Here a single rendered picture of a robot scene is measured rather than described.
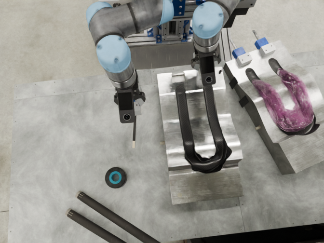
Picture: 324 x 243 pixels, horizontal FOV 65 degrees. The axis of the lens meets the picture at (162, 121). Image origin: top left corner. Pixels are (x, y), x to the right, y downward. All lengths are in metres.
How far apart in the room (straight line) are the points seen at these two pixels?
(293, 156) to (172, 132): 0.43
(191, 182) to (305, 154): 0.42
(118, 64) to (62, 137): 0.59
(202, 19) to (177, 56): 1.19
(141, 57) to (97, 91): 0.78
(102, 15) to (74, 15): 1.74
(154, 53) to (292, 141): 1.17
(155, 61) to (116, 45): 1.23
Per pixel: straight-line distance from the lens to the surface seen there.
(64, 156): 1.10
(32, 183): 1.14
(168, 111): 0.97
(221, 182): 0.97
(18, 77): 2.32
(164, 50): 1.86
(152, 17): 0.69
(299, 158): 1.02
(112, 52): 0.60
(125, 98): 0.76
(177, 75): 1.05
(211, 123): 0.97
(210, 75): 0.84
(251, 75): 1.12
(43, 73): 2.24
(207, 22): 0.66
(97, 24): 0.68
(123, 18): 0.68
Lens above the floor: 1.81
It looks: 75 degrees down
